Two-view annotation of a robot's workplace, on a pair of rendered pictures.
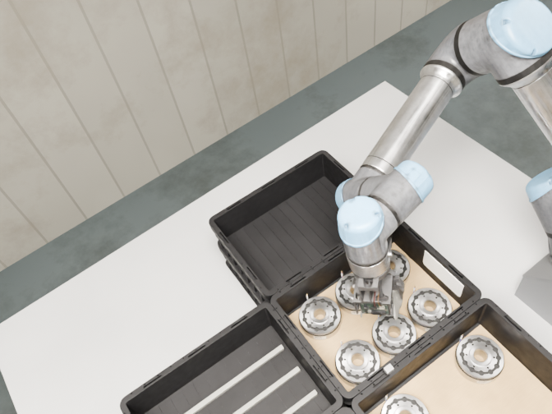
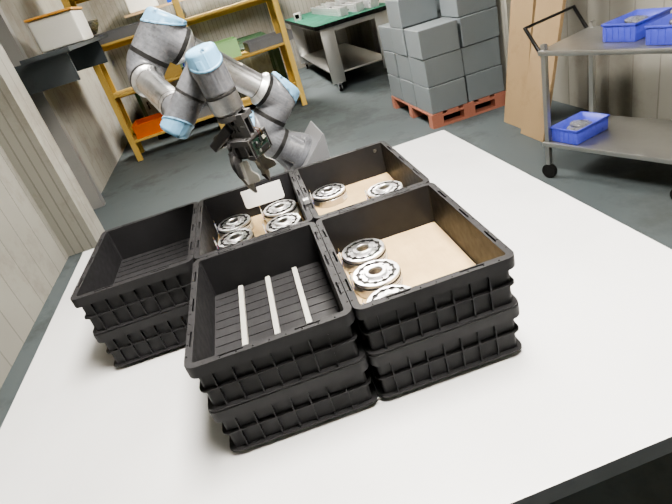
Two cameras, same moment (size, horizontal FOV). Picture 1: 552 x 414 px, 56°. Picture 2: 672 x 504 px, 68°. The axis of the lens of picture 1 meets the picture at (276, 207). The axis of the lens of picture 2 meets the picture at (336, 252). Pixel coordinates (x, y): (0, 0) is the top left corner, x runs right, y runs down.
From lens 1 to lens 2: 1.13 m
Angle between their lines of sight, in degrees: 55
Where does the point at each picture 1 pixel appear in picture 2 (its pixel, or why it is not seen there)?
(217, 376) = (228, 335)
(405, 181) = not seen: hidden behind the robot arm
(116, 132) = not seen: outside the picture
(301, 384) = (281, 279)
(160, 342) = (141, 443)
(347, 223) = (201, 49)
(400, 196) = not seen: hidden behind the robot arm
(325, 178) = (125, 259)
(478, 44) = (151, 36)
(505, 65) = (175, 37)
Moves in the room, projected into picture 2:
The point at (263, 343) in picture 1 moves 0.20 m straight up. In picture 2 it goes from (226, 301) to (193, 228)
